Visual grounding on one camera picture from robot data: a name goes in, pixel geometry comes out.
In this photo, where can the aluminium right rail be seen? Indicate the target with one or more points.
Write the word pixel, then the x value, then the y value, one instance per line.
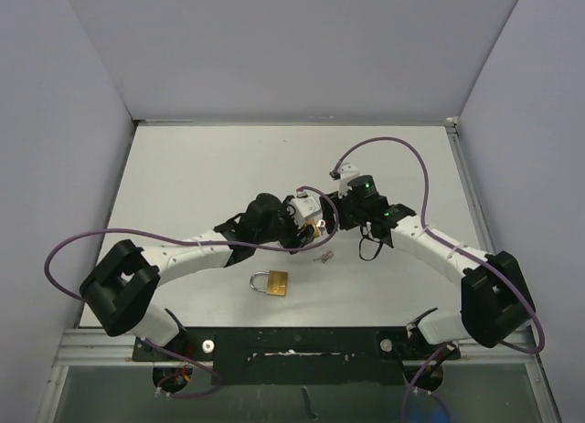
pixel 475 190

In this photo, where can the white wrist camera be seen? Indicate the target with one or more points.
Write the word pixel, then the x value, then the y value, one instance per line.
pixel 343 175
pixel 303 208

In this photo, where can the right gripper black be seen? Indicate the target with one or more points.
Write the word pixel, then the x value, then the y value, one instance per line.
pixel 328 208

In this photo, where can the brass padlock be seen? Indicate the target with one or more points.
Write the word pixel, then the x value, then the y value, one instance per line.
pixel 308 233
pixel 276 282

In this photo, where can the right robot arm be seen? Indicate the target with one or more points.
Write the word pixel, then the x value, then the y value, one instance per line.
pixel 443 254

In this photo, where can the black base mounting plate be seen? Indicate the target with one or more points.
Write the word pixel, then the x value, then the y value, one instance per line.
pixel 296 356

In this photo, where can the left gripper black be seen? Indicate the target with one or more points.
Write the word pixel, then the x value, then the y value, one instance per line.
pixel 297 237

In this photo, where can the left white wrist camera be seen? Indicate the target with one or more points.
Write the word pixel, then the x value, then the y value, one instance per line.
pixel 303 208

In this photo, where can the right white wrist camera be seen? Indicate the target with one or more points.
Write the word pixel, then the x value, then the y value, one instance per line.
pixel 343 175

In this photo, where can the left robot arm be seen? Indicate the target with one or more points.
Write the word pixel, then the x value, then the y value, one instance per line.
pixel 120 289

